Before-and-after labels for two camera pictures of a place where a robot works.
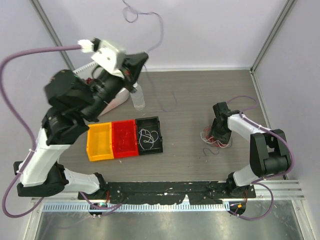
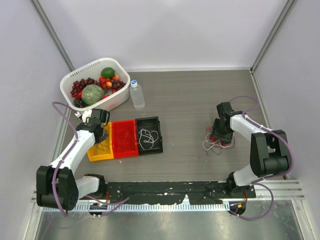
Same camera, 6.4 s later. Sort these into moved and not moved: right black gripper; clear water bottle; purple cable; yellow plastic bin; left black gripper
Moved: purple cable; left black gripper
Not moved: yellow plastic bin; right black gripper; clear water bottle
